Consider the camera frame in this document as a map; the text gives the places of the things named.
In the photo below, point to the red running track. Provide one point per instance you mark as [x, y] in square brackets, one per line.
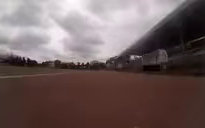
[100, 100]

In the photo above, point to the grandstand building with roof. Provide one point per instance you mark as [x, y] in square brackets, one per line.
[186, 40]

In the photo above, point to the row of trees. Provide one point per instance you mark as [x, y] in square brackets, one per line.
[66, 64]

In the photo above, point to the white painted kerb line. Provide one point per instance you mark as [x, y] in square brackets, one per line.
[23, 75]

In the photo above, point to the grass field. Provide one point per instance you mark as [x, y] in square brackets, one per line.
[13, 70]

